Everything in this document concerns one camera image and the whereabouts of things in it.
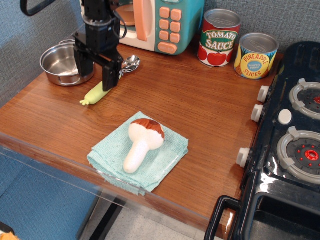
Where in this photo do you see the black toy stove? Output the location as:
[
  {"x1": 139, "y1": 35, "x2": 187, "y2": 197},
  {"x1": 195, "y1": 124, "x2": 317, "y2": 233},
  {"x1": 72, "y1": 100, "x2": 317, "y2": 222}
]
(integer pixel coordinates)
[{"x1": 205, "y1": 41, "x2": 320, "y2": 240}]

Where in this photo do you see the teal toy microwave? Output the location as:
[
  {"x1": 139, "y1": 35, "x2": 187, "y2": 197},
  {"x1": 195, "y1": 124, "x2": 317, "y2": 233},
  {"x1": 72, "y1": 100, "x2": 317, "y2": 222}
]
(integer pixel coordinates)
[{"x1": 115, "y1": 0, "x2": 205, "y2": 56}]

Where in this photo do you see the tomato sauce can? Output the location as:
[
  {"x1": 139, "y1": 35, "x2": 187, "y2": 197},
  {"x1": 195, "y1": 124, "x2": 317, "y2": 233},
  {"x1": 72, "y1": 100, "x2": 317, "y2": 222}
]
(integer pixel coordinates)
[{"x1": 197, "y1": 8, "x2": 242, "y2": 67}]

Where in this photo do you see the clear acrylic table guard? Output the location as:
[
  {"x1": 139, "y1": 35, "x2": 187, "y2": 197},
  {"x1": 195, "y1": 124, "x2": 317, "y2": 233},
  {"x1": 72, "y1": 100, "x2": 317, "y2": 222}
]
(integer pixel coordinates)
[{"x1": 0, "y1": 133, "x2": 210, "y2": 240}]

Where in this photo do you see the plush mushroom toy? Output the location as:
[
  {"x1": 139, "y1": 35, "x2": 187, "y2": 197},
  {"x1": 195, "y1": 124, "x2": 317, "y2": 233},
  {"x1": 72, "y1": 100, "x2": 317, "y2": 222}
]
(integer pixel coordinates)
[{"x1": 123, "y1": 118, "x2": 165, "y2": 174}]

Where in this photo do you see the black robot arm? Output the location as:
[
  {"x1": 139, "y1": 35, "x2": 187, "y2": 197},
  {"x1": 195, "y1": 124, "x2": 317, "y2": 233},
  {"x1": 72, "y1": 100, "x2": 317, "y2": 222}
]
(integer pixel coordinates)
[{"x1": 73, "y1": 0, "x2": 124, "y2": 92}]

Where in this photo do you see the orange plush object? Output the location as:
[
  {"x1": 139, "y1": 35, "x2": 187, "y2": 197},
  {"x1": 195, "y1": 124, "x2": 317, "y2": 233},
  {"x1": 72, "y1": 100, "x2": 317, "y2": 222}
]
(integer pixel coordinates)
[{"x1": 0, "y1": 232, "x2": 20, "y2": 240}]

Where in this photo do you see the small steel pot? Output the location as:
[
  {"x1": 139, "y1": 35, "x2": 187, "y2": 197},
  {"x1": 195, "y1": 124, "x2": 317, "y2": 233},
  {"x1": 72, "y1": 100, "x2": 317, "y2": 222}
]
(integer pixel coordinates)
[{"x1": 39, "y1": 39, "x2": 96, "y2": 87}]

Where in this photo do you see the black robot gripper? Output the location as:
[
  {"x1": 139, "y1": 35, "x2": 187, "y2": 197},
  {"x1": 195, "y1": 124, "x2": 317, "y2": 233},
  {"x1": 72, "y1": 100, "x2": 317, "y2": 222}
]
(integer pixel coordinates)
[{"x1": 73, "y1": 19, "x2": 124, "y2": 92}]

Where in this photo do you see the pineapple slices can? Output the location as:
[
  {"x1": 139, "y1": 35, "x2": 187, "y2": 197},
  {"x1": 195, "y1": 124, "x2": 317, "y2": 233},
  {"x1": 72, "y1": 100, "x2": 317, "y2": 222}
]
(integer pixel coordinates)
[{"x1": 234, "y1": 32, "x2": 279, "y2": 80}]

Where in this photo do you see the spoon with green handle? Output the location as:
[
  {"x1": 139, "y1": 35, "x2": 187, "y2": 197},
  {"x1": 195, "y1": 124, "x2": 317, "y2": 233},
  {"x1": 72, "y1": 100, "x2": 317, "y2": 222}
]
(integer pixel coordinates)
[{"x1": 79, "y1": 55, "x2": 140, "y2": 106}]

